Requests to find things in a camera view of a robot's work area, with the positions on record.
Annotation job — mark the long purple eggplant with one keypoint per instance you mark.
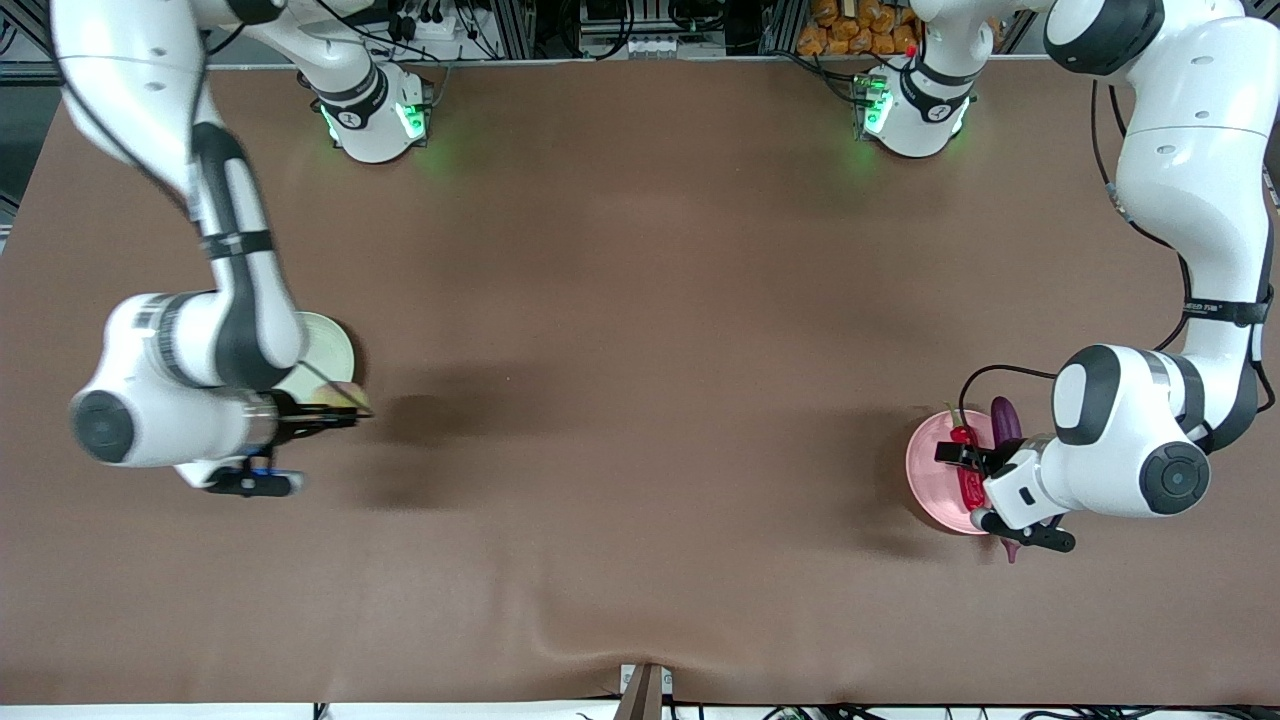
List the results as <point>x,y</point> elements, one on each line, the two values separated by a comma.
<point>1006,420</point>

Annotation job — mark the pale green plate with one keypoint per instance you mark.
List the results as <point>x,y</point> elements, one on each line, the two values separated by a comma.
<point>330,345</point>

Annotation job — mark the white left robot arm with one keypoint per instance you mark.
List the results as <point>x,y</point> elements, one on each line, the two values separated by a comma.
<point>1190,150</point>

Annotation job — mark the brown table cloth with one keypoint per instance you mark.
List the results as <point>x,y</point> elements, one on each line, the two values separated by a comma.
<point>640,560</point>

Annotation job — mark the yellow pink peach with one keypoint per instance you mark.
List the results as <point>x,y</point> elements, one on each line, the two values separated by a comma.
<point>350,396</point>

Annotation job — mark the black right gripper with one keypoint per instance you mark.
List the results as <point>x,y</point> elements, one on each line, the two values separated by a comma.
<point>291,417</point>

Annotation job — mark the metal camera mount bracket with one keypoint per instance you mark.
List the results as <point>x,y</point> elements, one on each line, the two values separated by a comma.
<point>645,695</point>

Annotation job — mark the white connector strip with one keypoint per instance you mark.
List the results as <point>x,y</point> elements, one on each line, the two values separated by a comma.
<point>655,46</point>

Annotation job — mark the pink plate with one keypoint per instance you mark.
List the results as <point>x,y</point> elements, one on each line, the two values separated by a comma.
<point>930,480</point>

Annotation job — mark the bag of orange snacks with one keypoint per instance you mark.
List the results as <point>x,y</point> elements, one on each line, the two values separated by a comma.
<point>840,35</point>

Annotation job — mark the white power strip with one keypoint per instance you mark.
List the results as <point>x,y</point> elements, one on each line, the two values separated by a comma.
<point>440,28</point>

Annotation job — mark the red chili pepper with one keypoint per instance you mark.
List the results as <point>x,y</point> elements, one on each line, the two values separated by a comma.
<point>970,490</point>

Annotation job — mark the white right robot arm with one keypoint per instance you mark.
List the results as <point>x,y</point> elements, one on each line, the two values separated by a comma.
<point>150,100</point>

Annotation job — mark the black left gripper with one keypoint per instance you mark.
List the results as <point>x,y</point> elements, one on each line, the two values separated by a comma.
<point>978,459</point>

